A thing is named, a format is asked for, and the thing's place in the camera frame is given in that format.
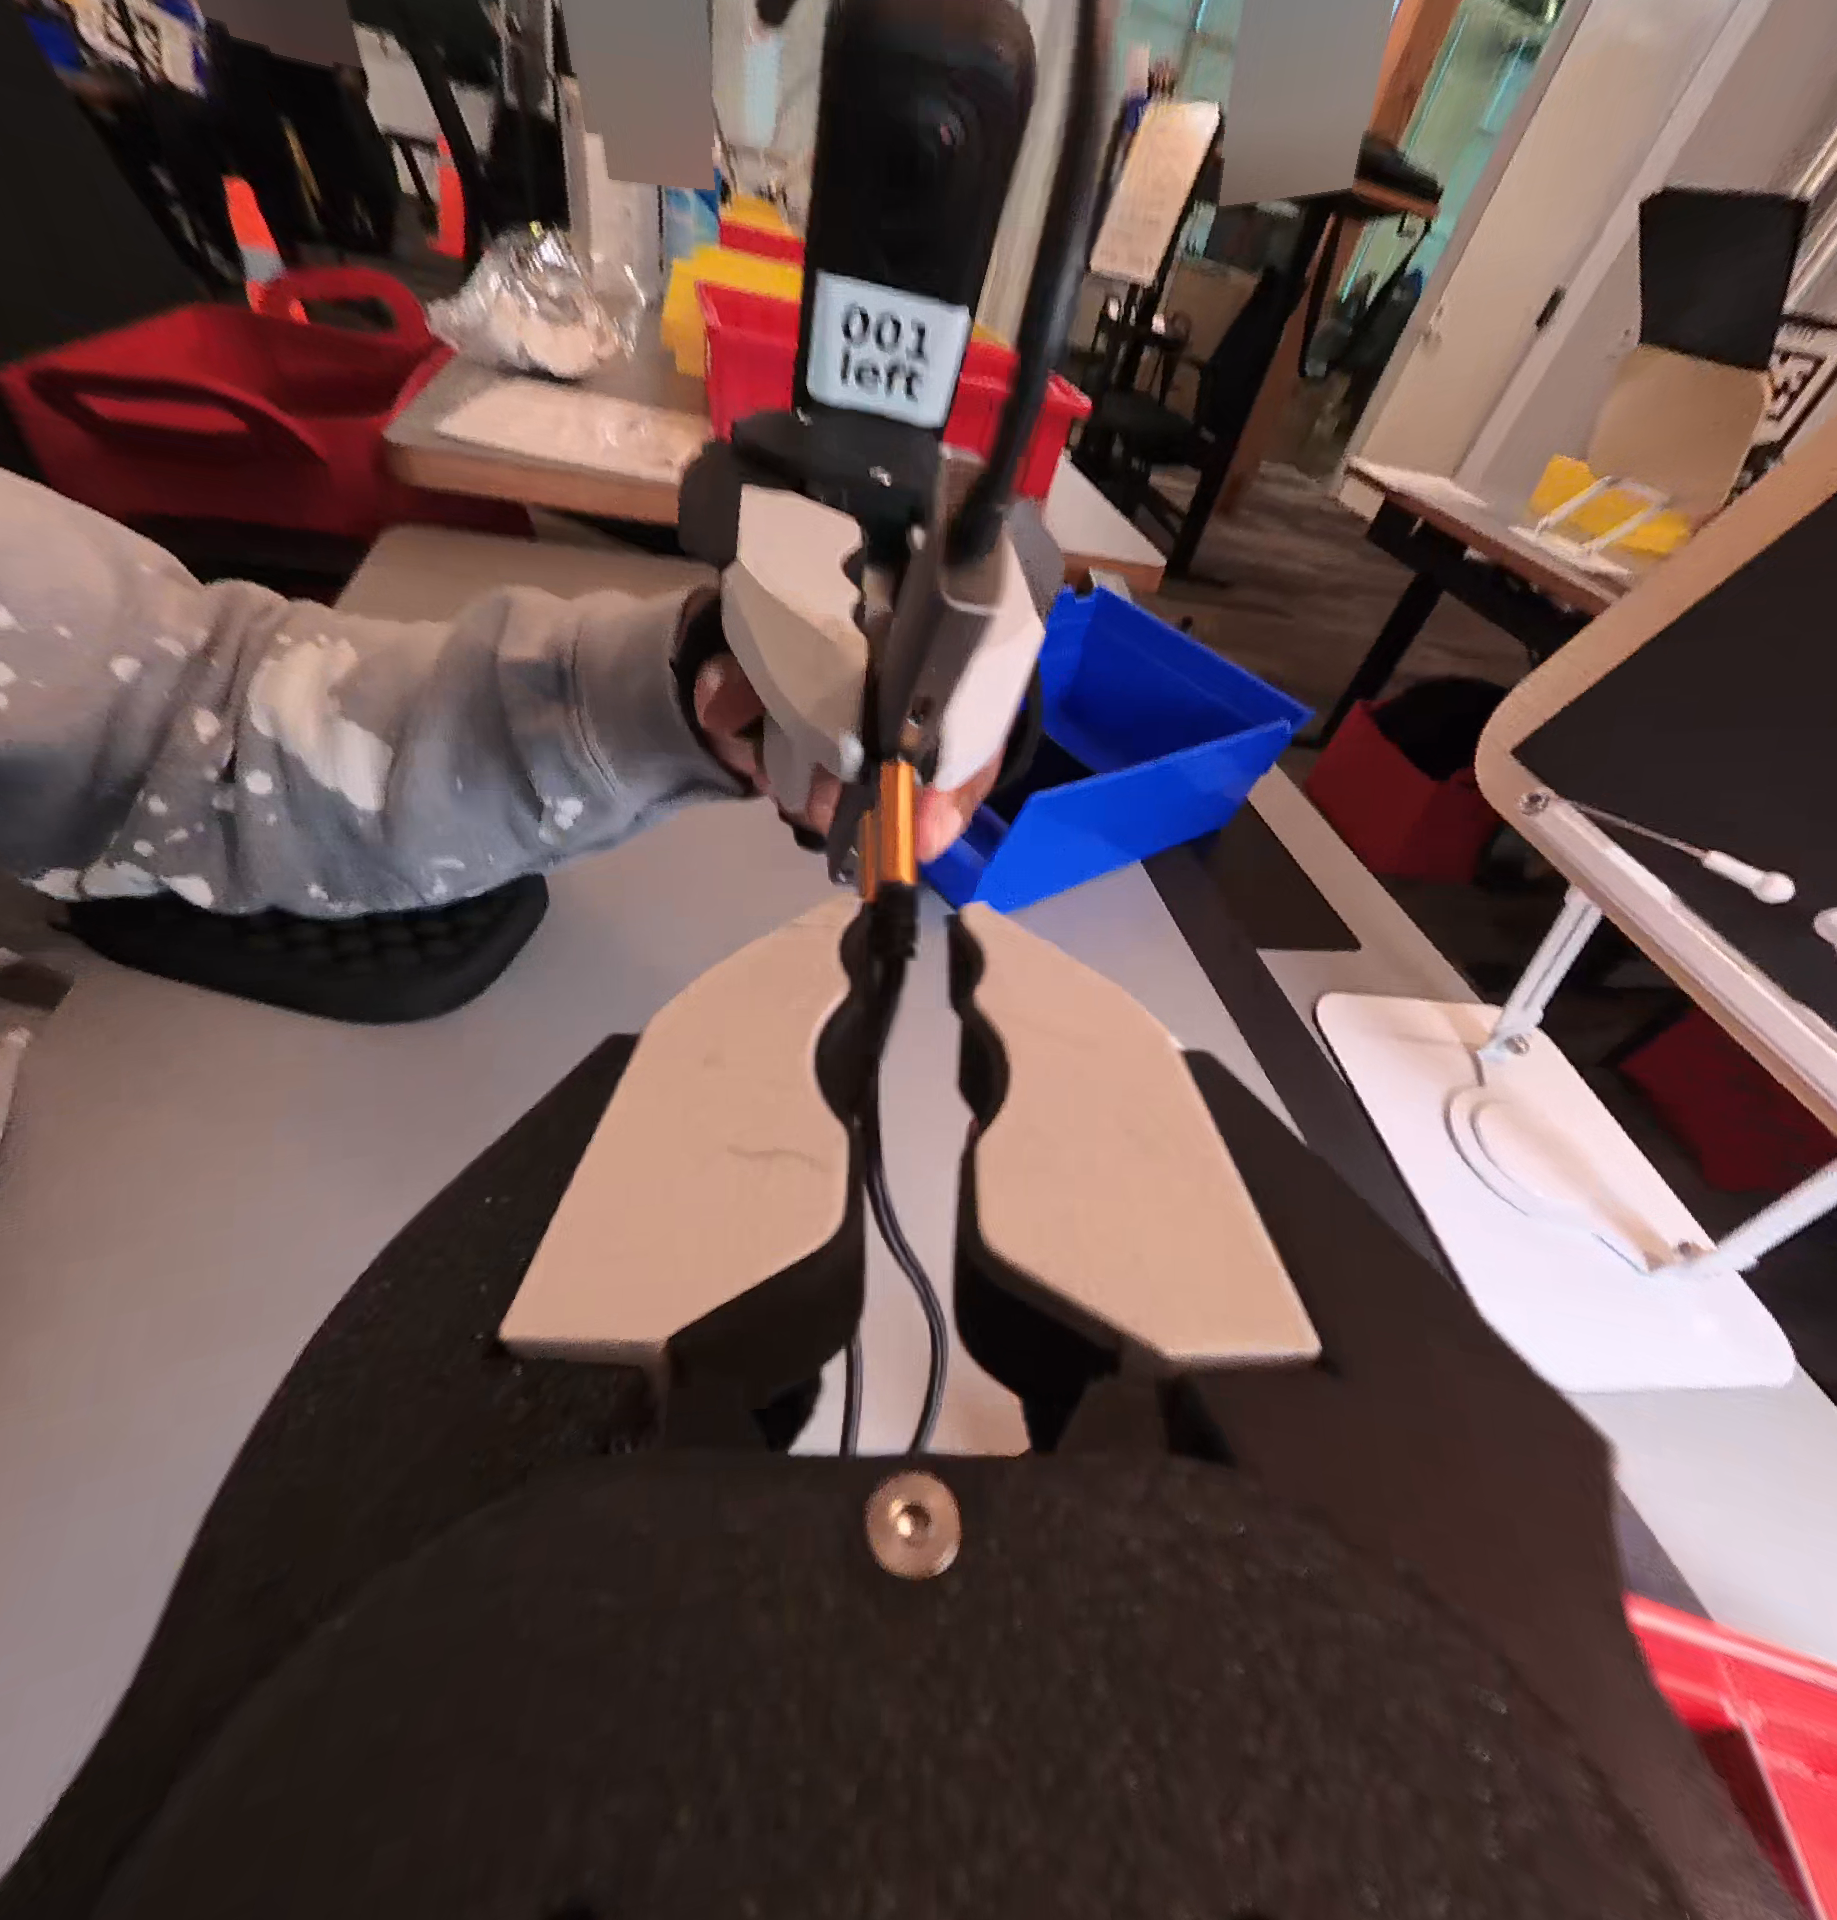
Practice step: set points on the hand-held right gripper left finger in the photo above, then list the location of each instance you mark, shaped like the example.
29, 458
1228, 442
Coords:
694, 1179

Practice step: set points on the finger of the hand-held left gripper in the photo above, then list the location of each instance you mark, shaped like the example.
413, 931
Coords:
793, 616
1006, 691

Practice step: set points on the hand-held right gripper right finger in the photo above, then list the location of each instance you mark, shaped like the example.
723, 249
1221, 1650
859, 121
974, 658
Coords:
1124, 1202

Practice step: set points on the blue plastic bin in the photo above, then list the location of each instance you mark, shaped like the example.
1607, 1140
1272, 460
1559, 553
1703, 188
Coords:
1160, 763

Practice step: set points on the red plastic bin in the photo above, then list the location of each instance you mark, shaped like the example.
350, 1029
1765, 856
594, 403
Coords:
1786, 1758

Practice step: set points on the person's left forearm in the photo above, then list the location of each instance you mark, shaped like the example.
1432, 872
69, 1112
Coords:
332, 722

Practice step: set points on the person's left hand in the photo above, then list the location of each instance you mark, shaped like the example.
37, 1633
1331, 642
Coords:
730, 722

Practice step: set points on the black bin divider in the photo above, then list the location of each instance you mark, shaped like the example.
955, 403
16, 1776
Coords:
1048, 774

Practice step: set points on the wood-edged table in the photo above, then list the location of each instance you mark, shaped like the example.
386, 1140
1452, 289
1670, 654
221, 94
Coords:
1114, 532

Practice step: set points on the yellow storage bin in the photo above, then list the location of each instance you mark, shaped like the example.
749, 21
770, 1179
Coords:
709, 289

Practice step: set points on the white paper easel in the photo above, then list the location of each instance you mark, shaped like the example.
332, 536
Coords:
1160, 188

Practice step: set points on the red ribbed storage bin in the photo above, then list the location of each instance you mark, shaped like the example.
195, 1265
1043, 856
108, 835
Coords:
733, 357

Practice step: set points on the black office chair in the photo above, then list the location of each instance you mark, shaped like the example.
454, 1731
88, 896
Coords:
1160, 426

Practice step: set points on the crumpled foil wrap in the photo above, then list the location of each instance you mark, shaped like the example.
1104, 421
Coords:
535, 307

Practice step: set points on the white board stand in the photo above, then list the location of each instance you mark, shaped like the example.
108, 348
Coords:
1533, 1294

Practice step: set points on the black padded wrist rest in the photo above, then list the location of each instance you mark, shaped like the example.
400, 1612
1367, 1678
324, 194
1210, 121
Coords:
332, 962

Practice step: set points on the orange traffic cone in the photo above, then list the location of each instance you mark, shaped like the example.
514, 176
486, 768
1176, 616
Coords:
449, 201
249, 235

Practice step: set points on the black-legged side table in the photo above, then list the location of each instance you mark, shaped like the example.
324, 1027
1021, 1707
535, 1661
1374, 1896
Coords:
1471, 525

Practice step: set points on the red zigzag bag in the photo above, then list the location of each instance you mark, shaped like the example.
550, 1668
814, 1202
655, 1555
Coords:
1714, 1107

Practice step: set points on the small yellow bin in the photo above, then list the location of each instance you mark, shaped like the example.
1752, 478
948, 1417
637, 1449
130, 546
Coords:
1575, 492

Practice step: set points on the small wooden board stand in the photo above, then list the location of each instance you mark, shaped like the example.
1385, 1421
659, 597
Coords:
1720, 269

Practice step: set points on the black and white marker poster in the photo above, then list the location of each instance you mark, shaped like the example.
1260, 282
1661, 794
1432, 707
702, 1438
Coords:
1814, 370

